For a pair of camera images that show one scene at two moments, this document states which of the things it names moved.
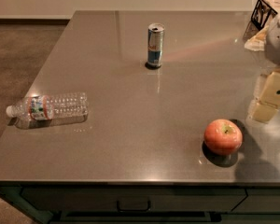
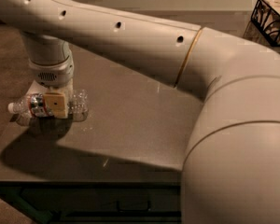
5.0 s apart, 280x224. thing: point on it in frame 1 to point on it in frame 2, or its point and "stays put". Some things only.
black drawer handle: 133,210 stays put
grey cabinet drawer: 105,200 stays put
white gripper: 278,42 to 52,75
